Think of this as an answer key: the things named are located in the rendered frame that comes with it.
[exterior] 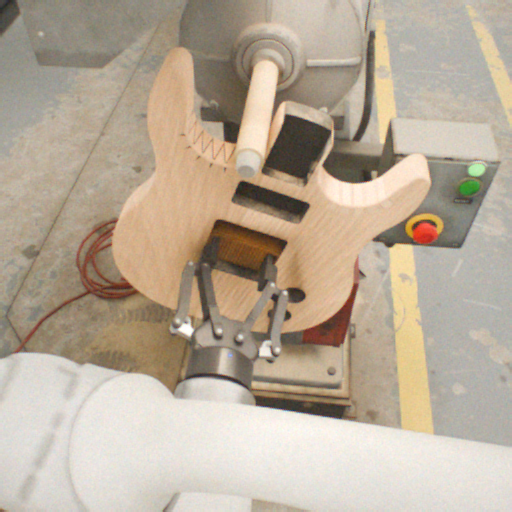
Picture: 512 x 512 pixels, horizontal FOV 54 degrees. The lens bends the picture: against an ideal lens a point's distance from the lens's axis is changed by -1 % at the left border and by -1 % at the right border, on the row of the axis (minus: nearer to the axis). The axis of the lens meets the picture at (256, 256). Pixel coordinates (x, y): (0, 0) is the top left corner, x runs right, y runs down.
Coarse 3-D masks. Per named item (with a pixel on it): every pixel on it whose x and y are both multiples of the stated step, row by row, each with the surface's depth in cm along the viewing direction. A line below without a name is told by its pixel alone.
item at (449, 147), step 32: (416, 128) 78; (448, 128) 78; (480, 128) 78; (384, 160) 82; (448, 160) 74; (480, 160) 74; (448, 192) 78; (480, 192) 78; (416, 224) 84; (448, 224) 83
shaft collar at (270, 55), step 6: (258, 54) 63; (264, 54) 63; (270, 54) 63; (276, 54) 63; (252, 60) 64; (258, 60) 63; (264, 60) 63; (270, 60) 63; (276, 60) 63; (282, 60) 64; (252, 66) 64; (276, 66) 63; (282, 66) 64; (252, 72) 65; (282, 72) 64; (282, 78) 65; (276, 84) 66
